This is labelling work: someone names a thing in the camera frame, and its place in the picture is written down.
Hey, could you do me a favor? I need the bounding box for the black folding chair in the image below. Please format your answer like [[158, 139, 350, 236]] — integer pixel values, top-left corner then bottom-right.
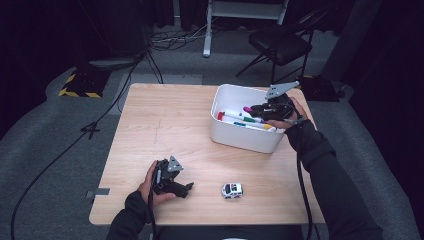
[[234, 8, 329, 88]]

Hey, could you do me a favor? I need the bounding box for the person's right hand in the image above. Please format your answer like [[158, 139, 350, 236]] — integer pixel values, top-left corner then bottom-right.
[[266, 97, 309, 129]]

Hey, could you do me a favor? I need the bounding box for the white toy car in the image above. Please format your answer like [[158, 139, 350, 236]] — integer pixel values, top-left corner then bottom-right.
[[221, 182, 244, 200]]

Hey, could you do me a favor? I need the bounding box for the white plastic bin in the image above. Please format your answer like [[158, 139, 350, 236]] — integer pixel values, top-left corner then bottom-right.
[[209, 83, 290, 154]]

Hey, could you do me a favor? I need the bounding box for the left hand-held gripper cable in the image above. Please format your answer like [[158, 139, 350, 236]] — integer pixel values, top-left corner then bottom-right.
[[146, 186, 159, 240]]

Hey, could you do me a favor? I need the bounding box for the yellow cap marker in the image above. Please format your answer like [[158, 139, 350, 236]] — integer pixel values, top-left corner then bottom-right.
[[246, 122, 277, 133]]

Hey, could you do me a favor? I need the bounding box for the person's dark lap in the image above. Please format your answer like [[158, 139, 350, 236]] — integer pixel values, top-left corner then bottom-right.
[[157, 225, 305, 240]]

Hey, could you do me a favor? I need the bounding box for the light blue cap marker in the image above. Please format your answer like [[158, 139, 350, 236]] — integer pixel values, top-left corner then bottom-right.
[[222, 116, 248, 128]]

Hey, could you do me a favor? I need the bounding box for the black base with yellow mark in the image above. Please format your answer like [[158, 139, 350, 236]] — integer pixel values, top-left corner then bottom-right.
[[294, 74, 342, 103]]

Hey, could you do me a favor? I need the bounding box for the white metal stand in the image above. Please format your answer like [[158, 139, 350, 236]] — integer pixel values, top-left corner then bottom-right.
[[202, 0, 290, 58]]

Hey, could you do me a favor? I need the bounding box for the grey pillar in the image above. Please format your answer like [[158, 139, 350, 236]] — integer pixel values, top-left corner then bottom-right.
[[319, 0, 383, 81]]

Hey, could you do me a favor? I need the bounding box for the long black floor cable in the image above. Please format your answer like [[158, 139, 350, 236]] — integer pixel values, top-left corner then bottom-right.
[[9, 49, 149, 240]]

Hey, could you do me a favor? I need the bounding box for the right hand-held gripper cable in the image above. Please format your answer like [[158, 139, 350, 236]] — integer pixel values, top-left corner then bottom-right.
[[294, 119, 315, 240]]

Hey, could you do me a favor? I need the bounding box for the person's left hand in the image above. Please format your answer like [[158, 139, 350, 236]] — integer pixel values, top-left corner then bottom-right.
[[138, 160, 178, 208]]

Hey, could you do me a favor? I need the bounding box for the yellow black striped base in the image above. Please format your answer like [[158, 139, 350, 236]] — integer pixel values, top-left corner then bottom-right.
[[58, 68, 112, 99]]

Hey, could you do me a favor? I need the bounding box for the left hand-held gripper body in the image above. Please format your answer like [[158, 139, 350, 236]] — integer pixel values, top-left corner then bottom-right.
[[152, 155, 186, 197]]

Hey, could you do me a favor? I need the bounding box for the grey round stand base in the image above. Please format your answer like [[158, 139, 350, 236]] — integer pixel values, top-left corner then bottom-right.
[[88, 57, 141, 72]]

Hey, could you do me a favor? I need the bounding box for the hand-held gripper cable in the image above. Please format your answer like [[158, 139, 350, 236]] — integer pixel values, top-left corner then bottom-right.
[[146, 186, 159, 240], [294, 119, 315, 240]]

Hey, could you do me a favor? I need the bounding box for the grey tape strip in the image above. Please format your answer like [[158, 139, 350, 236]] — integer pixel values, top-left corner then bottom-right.
[[85, 188, 111, 200]]

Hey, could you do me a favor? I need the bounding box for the bundle of floor cables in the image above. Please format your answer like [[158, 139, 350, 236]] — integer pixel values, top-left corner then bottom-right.
[[148, 19, 214, 53]]

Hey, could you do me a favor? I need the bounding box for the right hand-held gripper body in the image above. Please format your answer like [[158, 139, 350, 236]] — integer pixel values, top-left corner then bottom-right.
[[264, 80, 300, 122]]

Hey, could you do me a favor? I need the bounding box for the dark green cap marker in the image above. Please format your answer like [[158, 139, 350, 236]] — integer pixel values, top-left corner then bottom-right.
[[223, 111, 258, 124]]

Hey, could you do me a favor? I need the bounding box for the thin black floor cable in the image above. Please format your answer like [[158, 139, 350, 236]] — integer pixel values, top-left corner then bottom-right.
[[145, 50, 165, 85]]

